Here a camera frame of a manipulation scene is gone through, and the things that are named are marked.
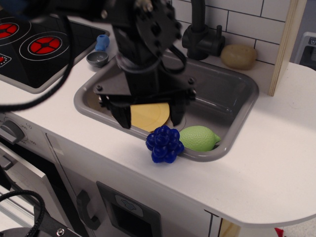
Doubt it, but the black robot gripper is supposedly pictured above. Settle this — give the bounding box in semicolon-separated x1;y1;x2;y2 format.
93;59;196;128

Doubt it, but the blue toy blueberry cluster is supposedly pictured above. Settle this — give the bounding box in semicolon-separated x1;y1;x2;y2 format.
146;125;184;163

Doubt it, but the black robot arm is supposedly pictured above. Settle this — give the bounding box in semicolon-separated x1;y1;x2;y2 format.
0;0;196;129

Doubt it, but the yellow toy plate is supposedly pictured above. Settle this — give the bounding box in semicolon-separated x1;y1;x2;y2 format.
130;103;170;132

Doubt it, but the grey plastic sink basin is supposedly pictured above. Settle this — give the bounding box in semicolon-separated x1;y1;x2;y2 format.
74;59;259;162

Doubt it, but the green toy lime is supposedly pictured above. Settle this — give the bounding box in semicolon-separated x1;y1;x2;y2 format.
180;125;221;152

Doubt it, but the small grey toy bowl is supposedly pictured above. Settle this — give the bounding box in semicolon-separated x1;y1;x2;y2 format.
86;51;109;68

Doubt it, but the black toy faucet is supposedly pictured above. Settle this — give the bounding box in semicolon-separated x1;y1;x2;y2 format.
182;0;225;60

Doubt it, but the beige toy potato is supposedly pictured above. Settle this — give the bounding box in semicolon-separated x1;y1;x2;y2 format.
220;44;257;70

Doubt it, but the grey dishwasher control panel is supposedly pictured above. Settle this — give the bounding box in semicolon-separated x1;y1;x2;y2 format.
96;181;162;237

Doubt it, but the black toy stovetop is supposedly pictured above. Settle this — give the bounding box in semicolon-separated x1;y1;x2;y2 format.
0;4;110;95

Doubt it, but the grey oven knob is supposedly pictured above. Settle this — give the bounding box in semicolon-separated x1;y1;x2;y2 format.
0;120;25;145

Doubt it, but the white oven door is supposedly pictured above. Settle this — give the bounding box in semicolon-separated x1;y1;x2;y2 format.
0;144;58;217

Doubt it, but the light wooden side panel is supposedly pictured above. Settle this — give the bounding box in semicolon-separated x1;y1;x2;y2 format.
267;0;307;97

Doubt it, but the grey cabinet door handle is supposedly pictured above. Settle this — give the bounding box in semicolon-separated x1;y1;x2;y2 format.
76;190;101;231

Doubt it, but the black braided cable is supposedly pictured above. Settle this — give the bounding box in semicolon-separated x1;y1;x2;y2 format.
0;189;46;237

